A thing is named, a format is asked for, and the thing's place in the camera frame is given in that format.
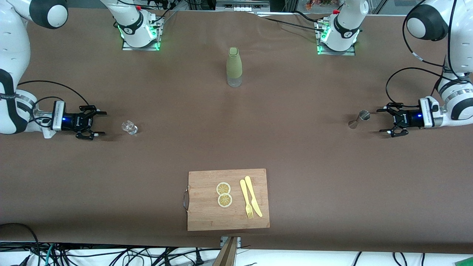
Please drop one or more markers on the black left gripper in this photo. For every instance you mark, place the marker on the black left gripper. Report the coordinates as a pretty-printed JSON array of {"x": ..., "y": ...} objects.
[{"x": 409, "y": 120}]

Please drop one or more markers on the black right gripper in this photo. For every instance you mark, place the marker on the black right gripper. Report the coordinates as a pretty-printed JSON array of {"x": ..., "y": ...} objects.
[{"x": 73, "y": 122}]

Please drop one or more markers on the steel double jigger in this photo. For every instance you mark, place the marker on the steel double jigger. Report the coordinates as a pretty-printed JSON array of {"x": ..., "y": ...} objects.
[{"x": 364, "y": 115}]

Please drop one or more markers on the small clear glass cup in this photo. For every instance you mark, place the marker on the small clear glass cup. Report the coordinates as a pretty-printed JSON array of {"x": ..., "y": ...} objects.
[{"x": 129, "y": 128}]

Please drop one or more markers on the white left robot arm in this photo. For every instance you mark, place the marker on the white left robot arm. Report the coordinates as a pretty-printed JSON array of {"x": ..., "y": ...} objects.
[{"x": 462, "y": 44}]

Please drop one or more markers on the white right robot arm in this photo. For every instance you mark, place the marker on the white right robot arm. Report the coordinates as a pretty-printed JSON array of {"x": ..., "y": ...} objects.
[{"x": 14, "y": 48}]

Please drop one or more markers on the brown table cover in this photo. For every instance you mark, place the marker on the brown table cover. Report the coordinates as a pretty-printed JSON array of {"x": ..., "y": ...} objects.
[{"x": 111, "y": 184}]

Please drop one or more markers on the lemon slice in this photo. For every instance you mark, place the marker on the lemon slice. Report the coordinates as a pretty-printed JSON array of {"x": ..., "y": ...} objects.
[
  {"x": 223, "y": 188},
  {"x": 224, "y": 200}
]

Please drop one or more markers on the wooden cutting board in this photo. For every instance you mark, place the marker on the wooden cutting board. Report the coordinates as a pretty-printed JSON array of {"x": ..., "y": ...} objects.
[{"x": 207, "y": 218}]

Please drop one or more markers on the green sleeved glass bottle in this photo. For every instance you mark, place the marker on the green sleeved glass bottle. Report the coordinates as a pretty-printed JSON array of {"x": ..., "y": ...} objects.
[{"x": 234, "y": 66}]

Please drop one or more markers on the green flat object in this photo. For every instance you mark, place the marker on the green flat object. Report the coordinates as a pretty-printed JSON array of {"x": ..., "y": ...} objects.
[{"x": 465, "y": 263}]

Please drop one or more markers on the yellow plastic knife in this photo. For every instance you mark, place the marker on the yellow plastic knife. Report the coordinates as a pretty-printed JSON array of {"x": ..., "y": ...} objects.
[{"x": 252, "y": 192}]

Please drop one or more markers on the yellow plastic fork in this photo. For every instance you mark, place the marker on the yellow plastic fork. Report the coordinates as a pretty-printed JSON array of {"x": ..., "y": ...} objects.
[{"x": 244, "y": 192}]

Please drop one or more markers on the grey power strip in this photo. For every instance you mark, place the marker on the grey power strip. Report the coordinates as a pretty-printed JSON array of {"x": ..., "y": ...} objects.
[{"x": 240, "y": 6}]

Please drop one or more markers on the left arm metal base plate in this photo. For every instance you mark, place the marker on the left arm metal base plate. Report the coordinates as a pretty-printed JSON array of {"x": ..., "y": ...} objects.
[{"x": 349, "y": 53}]

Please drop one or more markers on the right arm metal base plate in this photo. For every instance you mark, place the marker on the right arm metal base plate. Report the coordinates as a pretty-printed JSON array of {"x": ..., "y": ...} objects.
[{"x": 147, "y": 48}]

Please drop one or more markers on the aluminium camera mount post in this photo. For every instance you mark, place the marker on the aluminium camera mount post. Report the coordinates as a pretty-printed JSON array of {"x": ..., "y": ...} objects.
[{"x": 227, "y": 255}]

